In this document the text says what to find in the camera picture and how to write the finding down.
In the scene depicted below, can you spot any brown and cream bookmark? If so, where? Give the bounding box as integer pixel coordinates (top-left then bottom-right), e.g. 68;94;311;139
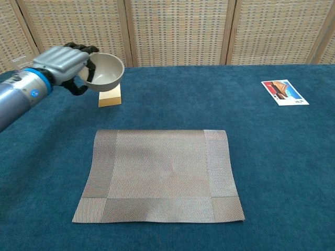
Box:
98;83;123;108

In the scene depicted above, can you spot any white ceramic bowl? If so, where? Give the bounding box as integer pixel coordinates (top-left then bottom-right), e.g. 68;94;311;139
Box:
78;53;125;93

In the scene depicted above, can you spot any woven bamboo folding screen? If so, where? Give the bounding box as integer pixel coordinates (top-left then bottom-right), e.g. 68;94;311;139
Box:
0;0;335;75

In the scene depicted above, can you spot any gray woven placemat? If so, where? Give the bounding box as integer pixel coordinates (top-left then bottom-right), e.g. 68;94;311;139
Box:
72;129;245;224

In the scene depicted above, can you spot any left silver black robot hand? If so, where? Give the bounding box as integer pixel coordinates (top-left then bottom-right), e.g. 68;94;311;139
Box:
32;42;100;97

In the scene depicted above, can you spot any colourful picture postcard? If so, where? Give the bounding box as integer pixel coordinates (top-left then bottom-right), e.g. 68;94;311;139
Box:
261;79;310;106

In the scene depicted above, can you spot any blue velvet tablecloth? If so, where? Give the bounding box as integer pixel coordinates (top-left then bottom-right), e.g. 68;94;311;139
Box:
0;63;335;251

